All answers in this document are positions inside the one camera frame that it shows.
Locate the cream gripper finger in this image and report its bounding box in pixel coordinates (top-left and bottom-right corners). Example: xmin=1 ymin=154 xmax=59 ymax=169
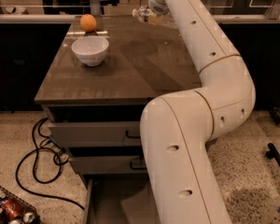
xmin=148 ymin=15 xmax=161 ymax=25

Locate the clear plastic water bottle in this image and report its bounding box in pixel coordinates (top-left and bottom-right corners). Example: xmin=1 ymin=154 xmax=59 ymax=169
xmin=132 ymin=7 xmax=177 ymax=29

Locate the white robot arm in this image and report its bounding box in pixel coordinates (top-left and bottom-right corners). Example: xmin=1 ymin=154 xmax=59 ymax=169
xmin=140 ymin=0 xmax=256 ymax=224

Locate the grey drawer cabinet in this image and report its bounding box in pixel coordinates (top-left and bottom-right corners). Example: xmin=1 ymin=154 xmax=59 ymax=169
xmin=34 ymin=14 xmax=218 ymax=224

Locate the grey top drawer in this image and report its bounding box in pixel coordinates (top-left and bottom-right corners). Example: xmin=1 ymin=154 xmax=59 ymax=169
xmin=49 ymin=105 xmax=144 ymax=147

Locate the grey drawer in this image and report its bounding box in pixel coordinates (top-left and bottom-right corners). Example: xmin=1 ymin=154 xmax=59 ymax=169
xmin=81 ymin=175 xmax=161 ymax=224
xmin=49 ymin=105 xmax=144 ymax=147
xmin=70 ymin=146 xmax=147 ymax=175

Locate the grey middle drawer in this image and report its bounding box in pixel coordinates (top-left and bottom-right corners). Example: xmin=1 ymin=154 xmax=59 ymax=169
xmin=70 ymin=146 xmax=147 ymax=175

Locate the grey bottom drawer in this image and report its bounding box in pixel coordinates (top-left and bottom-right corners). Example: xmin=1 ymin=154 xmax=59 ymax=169
xmin=81 ymin=175 xmax=161 ymax=224

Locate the orange fruit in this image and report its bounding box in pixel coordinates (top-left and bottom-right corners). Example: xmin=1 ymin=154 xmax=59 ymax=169
xmin=80 ymin=14 xmax=97 ymax=32

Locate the white ceramic bowl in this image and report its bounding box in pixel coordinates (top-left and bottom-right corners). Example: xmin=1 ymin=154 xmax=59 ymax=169
xmin=71 ymin=35 xmax=109 ymax=66

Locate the black floor bar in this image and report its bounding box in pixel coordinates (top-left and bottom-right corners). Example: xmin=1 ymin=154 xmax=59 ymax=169
xmin=265 ymin=143 xmax=280 ymax=168

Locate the silver can top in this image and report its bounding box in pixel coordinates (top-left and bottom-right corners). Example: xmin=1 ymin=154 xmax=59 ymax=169
xmin=22 ymin=212 xmax=36 ymax=224

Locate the red soda can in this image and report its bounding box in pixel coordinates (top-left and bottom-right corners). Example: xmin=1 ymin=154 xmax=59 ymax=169
xmin=2 ymin=198 xmax=24 ymax=220

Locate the black wire basket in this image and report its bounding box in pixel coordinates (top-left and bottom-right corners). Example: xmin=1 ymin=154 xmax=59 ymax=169
xmin=0 ymin=186 xmax=41 ymax=224

